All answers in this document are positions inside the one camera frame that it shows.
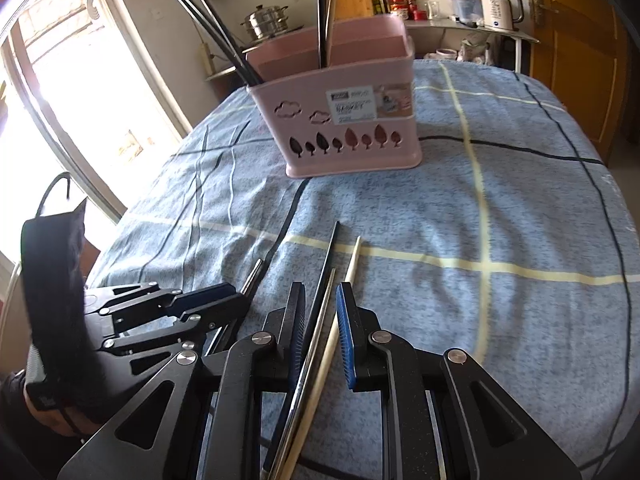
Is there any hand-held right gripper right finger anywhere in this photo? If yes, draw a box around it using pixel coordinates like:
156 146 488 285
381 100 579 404
336 282 583 480

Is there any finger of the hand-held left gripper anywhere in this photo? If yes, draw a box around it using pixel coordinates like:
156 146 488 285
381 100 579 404
100 296 249 378
97 282 238 332

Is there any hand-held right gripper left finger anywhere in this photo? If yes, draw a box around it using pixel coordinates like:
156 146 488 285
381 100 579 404
57 282 307 480

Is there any metal chopstick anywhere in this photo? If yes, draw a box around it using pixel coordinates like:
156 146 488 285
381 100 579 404
261 267 337 480
239 258 264 303

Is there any black chopstick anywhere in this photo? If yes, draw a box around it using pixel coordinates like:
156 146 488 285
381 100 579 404
184 0 259 85
173 0 253 86
193 0 266 82
316 0 329 68
299 221 342 346

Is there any pink plastic utensil basket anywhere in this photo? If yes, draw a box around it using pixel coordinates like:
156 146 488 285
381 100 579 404
245 12 422 178

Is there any person's left hand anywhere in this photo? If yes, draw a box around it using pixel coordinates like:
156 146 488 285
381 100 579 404
24 397 98 437

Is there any blue plaid tablecloth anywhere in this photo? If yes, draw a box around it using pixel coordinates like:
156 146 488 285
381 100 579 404
87 57 640 480

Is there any low stove shelf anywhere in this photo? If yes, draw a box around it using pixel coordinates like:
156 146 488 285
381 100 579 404
204 62 251 103

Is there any steel steamer pot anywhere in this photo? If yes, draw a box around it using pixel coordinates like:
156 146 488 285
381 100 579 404
239 4 292 41

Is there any crumpled plastic bag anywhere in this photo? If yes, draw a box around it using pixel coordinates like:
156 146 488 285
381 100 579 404
457 32 493 66

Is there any white kitchen side table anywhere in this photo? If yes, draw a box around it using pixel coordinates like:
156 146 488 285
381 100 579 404
405 15 541 73

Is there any water filter pitcher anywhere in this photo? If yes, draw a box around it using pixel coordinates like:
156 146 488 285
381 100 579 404
439 0 483 27

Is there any wooden door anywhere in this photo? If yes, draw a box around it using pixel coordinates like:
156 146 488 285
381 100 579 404
520 0 632 166

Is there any white electric kettle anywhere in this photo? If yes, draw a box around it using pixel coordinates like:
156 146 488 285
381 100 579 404
477 0 525 31

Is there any black cable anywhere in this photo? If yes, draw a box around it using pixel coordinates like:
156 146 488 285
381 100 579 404
35 172 72 222

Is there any sliding glass door frame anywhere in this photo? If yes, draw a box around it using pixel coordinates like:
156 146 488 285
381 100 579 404
0 0 198 266

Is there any metal door handle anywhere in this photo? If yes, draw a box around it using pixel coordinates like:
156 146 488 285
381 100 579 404
531 0 560 25

